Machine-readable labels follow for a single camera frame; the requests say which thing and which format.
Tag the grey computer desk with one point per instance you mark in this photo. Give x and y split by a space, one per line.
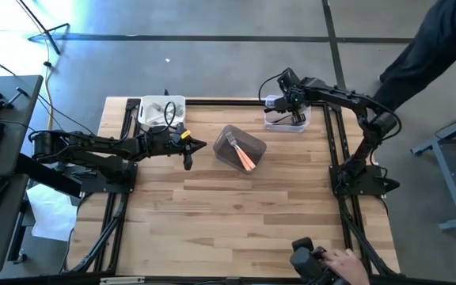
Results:
18 130

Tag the white plastic bin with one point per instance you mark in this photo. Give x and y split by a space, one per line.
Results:
145 107

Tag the white paper sheet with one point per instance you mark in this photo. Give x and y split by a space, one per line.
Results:
54 213

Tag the black desk support beam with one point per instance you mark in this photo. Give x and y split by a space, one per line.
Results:
42 174

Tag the black aluminium table frame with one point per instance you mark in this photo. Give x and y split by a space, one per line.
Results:
348 237

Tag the person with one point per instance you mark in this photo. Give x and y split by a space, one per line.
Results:
430 47

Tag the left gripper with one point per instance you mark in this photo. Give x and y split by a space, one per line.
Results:
166 145

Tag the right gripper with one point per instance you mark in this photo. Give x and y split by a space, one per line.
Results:
291 103

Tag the grey metal table frame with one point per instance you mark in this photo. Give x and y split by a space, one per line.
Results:
449 180

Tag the black tripod stand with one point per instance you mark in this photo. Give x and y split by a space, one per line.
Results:
50 41

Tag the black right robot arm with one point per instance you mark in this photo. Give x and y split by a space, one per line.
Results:
343 97

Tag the yellow label tag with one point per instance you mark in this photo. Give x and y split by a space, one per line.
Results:
185 134

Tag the smoky grey translucent bin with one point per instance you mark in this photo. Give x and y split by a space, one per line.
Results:
228 158

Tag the silver bracket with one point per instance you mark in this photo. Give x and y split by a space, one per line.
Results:
122 281

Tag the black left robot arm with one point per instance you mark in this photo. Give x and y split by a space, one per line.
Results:
93 146

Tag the black handheld device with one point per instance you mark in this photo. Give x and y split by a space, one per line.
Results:
307 261

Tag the clear plastic bin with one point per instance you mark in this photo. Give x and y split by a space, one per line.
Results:
275 126

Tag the person's hand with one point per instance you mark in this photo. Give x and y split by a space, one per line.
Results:
346 267

